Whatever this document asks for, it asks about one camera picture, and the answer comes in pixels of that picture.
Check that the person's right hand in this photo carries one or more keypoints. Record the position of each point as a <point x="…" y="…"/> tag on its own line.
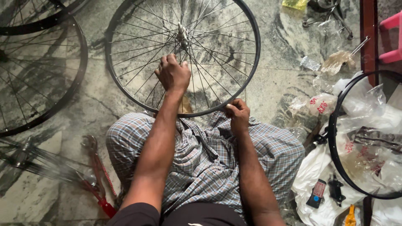
<point x="240" y="117"/>

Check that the person's left hand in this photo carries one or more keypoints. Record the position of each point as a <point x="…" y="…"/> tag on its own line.
<point x="173" y="77"/>

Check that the person's left fingers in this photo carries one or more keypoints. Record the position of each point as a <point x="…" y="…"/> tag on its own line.
<point x="171" y="60"/>

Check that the spoked bicycle wheel silver hub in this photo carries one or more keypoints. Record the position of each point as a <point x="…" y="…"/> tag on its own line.
<point x="258" y="47"/>

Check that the large black spoked bicycle wheel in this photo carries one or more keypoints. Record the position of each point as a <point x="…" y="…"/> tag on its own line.
<point x="82" y="59"/>

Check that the checked grey lungi cloth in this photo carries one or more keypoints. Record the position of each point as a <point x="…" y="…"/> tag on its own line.
<point x="201" y="163"/>

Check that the yellow plastic packet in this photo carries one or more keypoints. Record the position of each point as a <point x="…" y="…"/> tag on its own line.
<point x="294" y="4"/>

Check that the small clear plastic wrapper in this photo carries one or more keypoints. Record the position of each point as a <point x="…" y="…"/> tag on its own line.
<point x="309" y="63"/>

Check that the clear bag with red print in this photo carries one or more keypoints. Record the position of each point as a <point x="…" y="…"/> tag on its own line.
<point x="321" y="104"/>

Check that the black shirt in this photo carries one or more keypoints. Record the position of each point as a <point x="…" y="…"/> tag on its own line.
<point x="194" y="216"/>

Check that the brownish crumpled plastic bag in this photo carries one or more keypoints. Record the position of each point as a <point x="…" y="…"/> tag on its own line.
<point x="336" y="61"/>

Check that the bundle of loose spokes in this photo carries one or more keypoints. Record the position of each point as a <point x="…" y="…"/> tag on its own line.
<point x="40" y="163"/>

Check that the heap of metal bicycle parts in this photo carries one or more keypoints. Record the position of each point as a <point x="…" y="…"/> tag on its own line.
<point x="329" y="9"/>

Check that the black hub with axle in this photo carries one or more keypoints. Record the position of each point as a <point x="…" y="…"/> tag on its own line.
<point x="319" y="139"/>

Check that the bare black bicycle rim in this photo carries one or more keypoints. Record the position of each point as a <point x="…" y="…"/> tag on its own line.
<point x="332" y="147"/>

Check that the thin metal rod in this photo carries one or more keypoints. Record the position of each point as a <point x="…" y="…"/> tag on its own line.
<point x="360" y="45"/>

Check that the small black box red label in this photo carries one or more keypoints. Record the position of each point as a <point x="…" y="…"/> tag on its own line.
<point x="316" y="193"/>

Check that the black wheel hub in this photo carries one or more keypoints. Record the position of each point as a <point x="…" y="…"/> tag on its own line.
<point x="336" y="189"/>

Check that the heap of clear plastic bags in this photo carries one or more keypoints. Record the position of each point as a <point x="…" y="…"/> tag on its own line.
<point x="367" y="141"/>

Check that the pink plastic stool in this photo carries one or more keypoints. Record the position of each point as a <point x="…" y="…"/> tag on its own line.
<point x="392" y="37"/>

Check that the brown wooden door frame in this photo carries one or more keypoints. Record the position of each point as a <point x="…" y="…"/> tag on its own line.
<point x="369" y="34"/>

